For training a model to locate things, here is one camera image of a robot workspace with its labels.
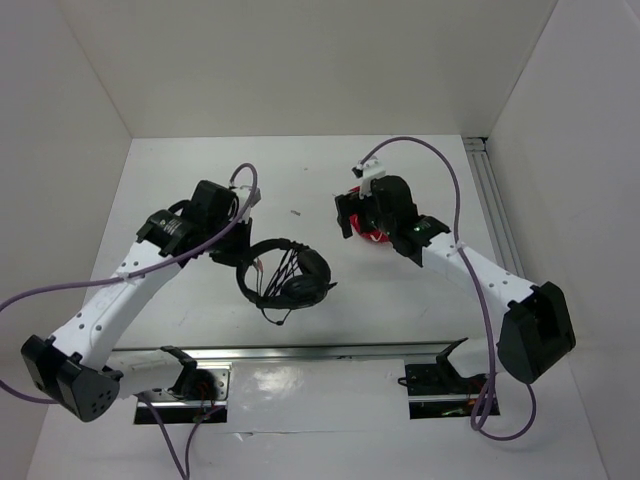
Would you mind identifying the black headset with microphone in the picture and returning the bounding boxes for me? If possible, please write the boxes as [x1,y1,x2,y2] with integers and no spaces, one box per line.
[235,238,337,326]

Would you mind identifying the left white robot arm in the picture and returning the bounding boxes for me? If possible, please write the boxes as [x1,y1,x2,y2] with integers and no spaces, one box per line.
[21,180,260,422]

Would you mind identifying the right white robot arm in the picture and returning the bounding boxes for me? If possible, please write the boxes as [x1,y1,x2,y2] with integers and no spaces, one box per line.
[335,175,576,385]

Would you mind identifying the red headphones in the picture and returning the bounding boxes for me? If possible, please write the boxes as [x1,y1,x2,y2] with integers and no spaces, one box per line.
[349,196,390,244]

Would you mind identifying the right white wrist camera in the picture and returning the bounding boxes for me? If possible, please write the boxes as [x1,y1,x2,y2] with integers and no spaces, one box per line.
[352,156,386,198]

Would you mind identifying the aluminium side rail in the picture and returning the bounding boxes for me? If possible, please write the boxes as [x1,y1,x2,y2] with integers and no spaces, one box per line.
[462,137,526,278]

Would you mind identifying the aluminium front rail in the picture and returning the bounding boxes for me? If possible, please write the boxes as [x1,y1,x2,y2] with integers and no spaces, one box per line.
[107,340,471,363]

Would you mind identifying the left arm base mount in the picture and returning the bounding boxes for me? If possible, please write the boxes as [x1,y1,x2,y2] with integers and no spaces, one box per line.
[134,346,230,425]

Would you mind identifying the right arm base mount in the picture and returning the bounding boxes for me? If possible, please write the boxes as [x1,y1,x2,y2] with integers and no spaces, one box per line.
[397,353,488,420]

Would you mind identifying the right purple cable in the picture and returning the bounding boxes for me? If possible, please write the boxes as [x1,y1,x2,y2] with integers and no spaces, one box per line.
[362,135,539,442]

